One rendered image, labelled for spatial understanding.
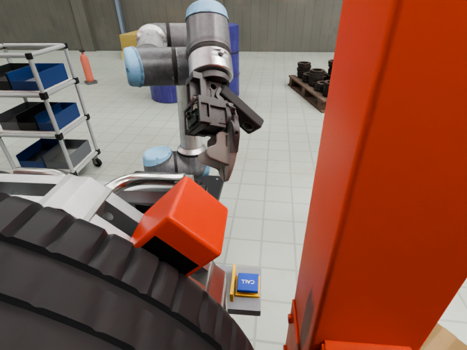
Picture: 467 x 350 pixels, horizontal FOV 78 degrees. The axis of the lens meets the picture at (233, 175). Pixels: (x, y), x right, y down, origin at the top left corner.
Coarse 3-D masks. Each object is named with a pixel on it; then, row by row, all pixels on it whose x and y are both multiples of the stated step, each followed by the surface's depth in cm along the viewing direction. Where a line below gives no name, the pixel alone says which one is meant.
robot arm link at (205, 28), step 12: (204, 0) 58; (192, 12) 58; (204, 12) 58; (216, 12) 58; (192, 24) 58; (204, 24) 57; (216, 24) 57; (228, 24) 62; (192, 36) 58; (204, 36) 56; (216, 36) 57; (228, 36) 59; (192, 48) 57; (228, 48) 58
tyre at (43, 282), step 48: (0, 192) 25; (0, 240) 22; (48, 240) 23; (96, 240) 24; (0, 288) 19; (48, 288) 20; (96, 288) 22; (144, 288) 24; (192, 288) 28; (0, 336) 17; (48, 336) 18; (96, 336) 20; (144, 336) 22; (192, 336) 26; (240, 336) 31
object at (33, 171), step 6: (18, 168) 57; (24, 168) 57; (30, 168) 57; (36, 168) 57; (42, 168) 57; (48, 168) 57; (36, 174) 57; (42, 174) 56; (48, 174) 56; (54, 174) 56; (60, 174) 55; (66, 174) 55
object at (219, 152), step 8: (216, 136) 54; (224, 136) 54; (216, 144) 53; (224, 144) 54; (208, 152) 52; (216, 152) 53; (224, 152) 54; (216, 160) 53; (224, 160) 53; (232, 160) 54; (224, 168) 55; (232, 168) 54; (224, 176) 55
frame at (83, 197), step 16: (0, 176) 35; (16, 176) 35; (32, 176) 35; (48, 176) 35; (64, 176) 35; (80, 176) 35; (16, 192) 36; (32, 192) 34; (48, 192) 32; (64, 192) 32; (80, 192) 32; (96, 192) 34; (112, 192) 35; (64, 208) 30; (80, 208) 31; (96, 208) 32; (112, 208) 35; (128, 208) 36; (96, 224) 31; (112, 224) 36; (128, 224) 36; (208, 272) 39; (224, 272) 42; (208, 288) 37; (224, 288) 41; (224, 304) 40
